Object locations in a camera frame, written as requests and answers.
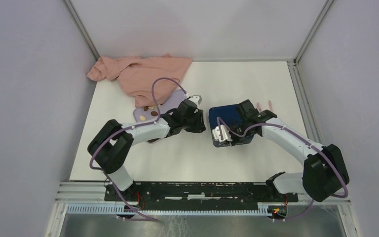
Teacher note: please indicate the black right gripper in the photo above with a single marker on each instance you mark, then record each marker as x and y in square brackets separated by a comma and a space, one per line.
[235, 141]

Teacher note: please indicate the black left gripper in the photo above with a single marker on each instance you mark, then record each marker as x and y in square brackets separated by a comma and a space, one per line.
[200, 126]

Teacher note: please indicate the dark blue box lid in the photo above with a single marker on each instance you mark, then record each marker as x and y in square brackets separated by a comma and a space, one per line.
[225, 115]

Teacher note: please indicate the lilac plastic tray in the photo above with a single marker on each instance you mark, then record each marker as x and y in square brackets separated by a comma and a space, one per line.
[166, 108]

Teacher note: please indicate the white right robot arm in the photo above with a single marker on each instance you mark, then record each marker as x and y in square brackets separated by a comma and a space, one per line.
[324, 172]

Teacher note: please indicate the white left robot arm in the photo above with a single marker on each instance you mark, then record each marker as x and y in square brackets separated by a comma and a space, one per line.
[110, 147]

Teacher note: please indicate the pink cloth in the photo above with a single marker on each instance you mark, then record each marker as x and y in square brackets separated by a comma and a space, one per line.
[136, 75]

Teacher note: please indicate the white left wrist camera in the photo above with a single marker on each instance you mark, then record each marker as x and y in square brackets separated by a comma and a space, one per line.
[197, 99]

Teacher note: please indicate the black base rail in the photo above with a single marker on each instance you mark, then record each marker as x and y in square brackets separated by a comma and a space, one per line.
[202, 196]

